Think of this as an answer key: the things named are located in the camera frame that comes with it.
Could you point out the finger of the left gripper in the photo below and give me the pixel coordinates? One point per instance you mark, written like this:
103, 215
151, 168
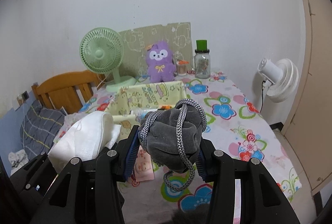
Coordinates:
68, 200
34, 178

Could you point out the wall socket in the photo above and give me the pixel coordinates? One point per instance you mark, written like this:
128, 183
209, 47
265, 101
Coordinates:
25, 96

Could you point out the clear plastic swab pack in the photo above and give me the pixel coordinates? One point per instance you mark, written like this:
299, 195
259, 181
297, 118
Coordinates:
140, 113

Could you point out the glass jar with green cup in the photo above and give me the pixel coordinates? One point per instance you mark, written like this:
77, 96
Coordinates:
202, 60

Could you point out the green tissue pack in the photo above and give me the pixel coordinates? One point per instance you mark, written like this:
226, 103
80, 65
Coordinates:
165, 107

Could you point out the crumpled white cloth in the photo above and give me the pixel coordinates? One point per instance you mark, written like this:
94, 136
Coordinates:
18, 159

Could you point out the green cartoon cardboard panel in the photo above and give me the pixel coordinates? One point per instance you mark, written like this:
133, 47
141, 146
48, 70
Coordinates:
138, 40

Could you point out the grey plaid pillow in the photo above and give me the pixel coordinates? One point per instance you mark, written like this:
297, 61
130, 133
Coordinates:
39, 129

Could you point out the cotton swab jar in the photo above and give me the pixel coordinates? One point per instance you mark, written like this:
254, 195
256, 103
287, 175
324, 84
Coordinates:
181, 67

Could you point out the green desk fan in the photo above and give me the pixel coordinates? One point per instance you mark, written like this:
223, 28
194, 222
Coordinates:
102, 52

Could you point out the pink wet wipes pack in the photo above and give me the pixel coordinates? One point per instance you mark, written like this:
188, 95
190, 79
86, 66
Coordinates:
143, 167

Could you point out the white standing fan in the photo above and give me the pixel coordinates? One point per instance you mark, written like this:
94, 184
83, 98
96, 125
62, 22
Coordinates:
280, 79

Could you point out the floral tablecloth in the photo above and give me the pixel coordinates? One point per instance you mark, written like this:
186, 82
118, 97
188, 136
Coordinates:
234, 126

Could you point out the yellow cartoon storage box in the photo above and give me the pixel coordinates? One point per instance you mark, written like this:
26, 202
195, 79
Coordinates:
145, 96

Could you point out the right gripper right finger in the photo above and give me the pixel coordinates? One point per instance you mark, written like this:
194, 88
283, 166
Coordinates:
217, 167

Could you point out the white towel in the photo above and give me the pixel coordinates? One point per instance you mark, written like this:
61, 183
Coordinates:
85, 139

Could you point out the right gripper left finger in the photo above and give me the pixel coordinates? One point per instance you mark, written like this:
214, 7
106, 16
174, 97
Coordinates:
113, 167

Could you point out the beige cabinet door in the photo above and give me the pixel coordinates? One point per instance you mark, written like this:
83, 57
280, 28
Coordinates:
308, 126

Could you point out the purple plush toy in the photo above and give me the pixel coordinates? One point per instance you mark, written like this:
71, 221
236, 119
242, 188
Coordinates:
159, 59

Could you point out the grey pouch with braided cord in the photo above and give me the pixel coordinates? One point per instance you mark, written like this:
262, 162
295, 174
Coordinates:
172, 138

